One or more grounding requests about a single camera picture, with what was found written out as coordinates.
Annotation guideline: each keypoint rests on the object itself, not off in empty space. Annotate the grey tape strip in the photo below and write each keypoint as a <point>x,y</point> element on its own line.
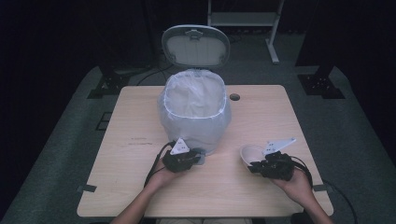
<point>87,188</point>
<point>320,187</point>

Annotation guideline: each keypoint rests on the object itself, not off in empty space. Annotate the black floor plate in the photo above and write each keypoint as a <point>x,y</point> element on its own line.
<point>103,121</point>

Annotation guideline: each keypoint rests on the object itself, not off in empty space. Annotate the person's left hand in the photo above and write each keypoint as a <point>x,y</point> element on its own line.
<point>165,177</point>

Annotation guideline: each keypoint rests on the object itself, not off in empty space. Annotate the blue-grey pedal trash can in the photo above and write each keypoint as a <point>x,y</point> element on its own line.
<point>196,46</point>

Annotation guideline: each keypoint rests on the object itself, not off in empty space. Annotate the black stand base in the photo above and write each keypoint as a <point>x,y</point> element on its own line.
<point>320,84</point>
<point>107,85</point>

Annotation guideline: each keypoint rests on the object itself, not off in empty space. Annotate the person's right hand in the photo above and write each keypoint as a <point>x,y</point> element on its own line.
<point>295,188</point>

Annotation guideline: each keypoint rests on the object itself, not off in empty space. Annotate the white metal stand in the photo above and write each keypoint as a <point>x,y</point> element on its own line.
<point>246,18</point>

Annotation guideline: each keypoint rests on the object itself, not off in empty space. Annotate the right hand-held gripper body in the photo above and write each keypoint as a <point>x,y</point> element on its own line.
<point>278,166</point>

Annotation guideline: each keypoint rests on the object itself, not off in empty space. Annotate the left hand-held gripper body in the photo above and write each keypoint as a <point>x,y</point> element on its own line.
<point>179,161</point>

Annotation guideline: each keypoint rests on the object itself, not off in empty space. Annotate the white bowl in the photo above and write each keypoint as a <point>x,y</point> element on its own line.
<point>250,154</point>

